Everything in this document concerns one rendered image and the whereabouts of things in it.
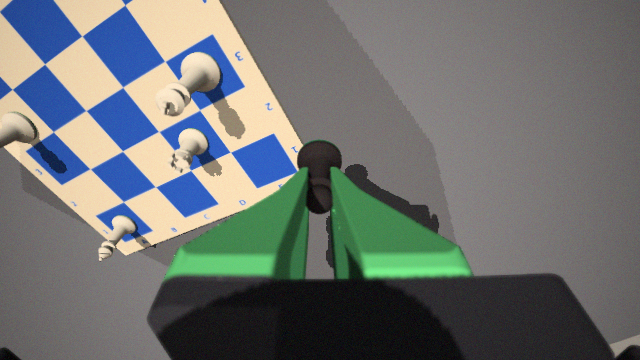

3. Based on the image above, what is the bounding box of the white chess rook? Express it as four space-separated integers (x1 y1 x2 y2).
167 128 208 174

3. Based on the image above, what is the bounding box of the black pawn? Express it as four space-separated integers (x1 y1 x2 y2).
297 140 342 214

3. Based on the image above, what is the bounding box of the white bishop chess piece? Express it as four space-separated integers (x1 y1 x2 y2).
98 215 137 261

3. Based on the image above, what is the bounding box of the white chess king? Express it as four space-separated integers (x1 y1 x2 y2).
155 52 221 117

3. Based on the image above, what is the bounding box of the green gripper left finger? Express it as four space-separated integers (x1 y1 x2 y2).
163 167 309 281

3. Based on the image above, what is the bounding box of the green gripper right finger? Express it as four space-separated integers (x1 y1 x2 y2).
330 167 474 279

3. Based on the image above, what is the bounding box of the blue and cream chessboard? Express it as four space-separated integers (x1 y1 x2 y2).
0 0 304 255

